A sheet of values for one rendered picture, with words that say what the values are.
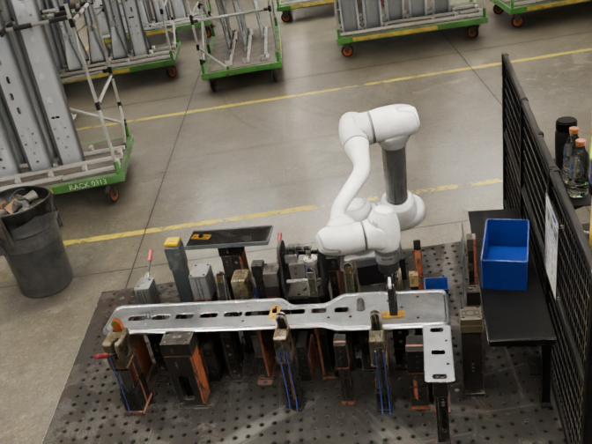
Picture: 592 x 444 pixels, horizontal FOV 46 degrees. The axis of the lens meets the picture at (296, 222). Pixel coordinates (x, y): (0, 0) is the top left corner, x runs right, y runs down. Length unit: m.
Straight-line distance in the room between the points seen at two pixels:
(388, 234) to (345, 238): 0.14
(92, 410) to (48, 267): 2.31
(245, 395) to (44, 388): 1.89
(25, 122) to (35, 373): 2.76
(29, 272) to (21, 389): 1.01
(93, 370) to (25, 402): 1.24
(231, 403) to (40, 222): 2.59
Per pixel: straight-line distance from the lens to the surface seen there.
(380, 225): 2.36
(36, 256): 5.15
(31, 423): 4.28
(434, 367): 2.41
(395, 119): 2.78
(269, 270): 2.86
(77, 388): 3.19
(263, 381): 2.89
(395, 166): 2.97
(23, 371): 4.69
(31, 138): 6.73
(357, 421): 2.67
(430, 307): 2.66
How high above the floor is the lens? 2.61
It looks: 29 degrees down
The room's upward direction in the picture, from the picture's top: 10 degrees counter-clockwise
